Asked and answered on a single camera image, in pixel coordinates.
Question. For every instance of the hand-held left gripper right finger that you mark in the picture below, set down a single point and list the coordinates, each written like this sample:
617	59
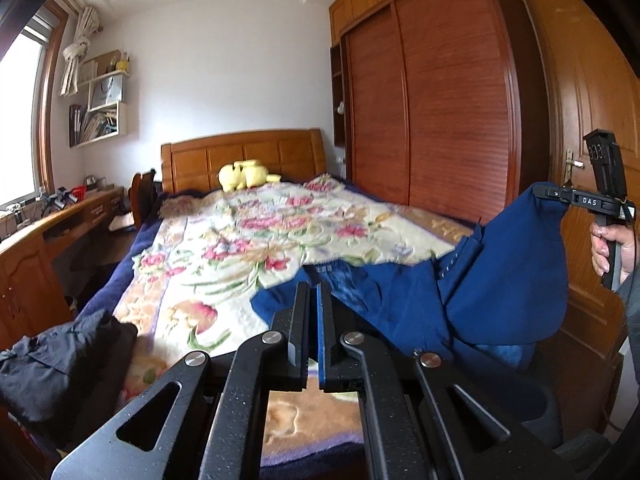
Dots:
324	355

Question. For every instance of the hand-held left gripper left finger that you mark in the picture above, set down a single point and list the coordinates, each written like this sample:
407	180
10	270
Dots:
299	340

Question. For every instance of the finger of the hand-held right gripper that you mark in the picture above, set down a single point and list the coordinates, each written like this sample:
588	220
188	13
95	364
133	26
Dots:
550	192

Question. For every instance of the blue suit jacket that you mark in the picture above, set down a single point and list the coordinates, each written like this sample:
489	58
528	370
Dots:
500	270

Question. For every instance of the person's right forearm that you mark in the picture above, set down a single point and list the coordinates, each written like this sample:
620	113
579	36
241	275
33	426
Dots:
631	300

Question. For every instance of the person's right hand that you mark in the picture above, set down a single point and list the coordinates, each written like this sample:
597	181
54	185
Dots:
599	250

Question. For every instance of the wooden door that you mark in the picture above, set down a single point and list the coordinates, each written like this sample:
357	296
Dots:
575	85

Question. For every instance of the floral blanket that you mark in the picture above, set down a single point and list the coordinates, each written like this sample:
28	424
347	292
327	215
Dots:
225	240

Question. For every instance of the wooden slatted wardrobe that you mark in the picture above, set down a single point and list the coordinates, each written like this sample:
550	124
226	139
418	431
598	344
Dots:
440	100

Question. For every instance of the yellow plush toy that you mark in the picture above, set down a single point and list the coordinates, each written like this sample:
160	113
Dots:
240	175

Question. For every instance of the wooden bed headboard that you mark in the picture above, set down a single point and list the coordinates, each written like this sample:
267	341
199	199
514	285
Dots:
260	152

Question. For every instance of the wooden chair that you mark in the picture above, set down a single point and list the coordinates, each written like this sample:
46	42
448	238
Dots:
140	195

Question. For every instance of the black garment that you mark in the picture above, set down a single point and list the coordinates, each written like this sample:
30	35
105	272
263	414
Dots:
55	360

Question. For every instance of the steel pot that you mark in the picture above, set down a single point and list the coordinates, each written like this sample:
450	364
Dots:
90	182

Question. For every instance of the red basket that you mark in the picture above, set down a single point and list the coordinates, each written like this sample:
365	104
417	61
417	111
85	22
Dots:
78	194

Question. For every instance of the wooden desk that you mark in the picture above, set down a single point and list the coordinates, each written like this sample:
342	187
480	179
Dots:
30	270

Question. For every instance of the white paper bag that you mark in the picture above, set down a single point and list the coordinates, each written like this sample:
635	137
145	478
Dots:
106	91

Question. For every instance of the window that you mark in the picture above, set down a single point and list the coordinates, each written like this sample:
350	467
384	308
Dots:
20	110

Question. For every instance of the tied cream curtain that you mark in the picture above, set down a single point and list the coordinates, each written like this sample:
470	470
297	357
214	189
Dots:
75	55

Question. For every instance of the white wall shelf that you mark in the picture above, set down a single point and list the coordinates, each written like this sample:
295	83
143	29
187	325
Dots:
122	120

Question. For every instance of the black camera gear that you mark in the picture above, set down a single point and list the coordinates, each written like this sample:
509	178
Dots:
54	199

